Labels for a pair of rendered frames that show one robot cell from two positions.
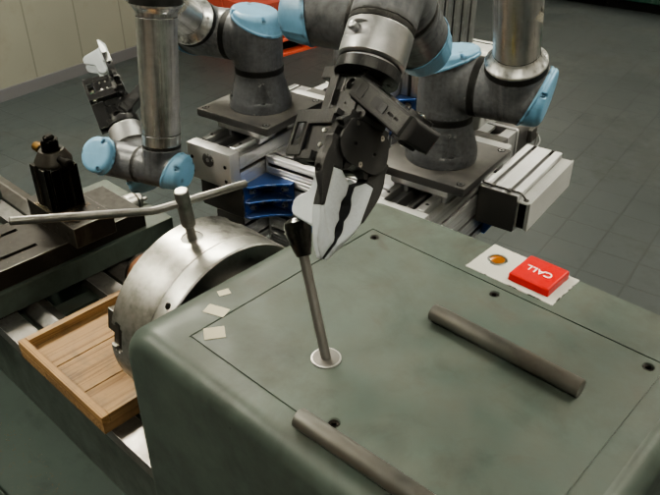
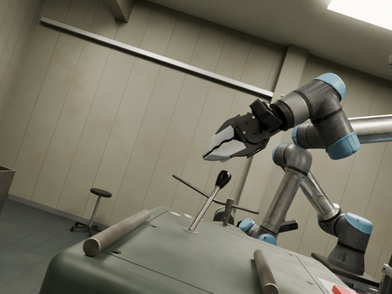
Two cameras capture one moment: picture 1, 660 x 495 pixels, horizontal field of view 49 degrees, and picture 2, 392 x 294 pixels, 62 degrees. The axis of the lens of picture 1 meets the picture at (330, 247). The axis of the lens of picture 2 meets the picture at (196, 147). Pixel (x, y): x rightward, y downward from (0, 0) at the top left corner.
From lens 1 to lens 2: 0.71 m
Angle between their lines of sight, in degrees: 62
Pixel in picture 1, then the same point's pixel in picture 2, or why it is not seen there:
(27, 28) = not seen: hidden behind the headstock
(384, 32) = (289, 95)
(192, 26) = (324, 210)
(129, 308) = not seen: hidden behind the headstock
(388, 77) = (281, 110)
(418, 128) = (257, 101)
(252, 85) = (340, 249)
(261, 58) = (350, 237)
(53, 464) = not seen: outside the picture
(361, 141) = (250, 124)
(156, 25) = (289, 177)
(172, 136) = (272, 224)
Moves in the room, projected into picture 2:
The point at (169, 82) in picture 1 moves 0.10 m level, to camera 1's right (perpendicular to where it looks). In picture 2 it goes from (282, 201) to (303, 209)
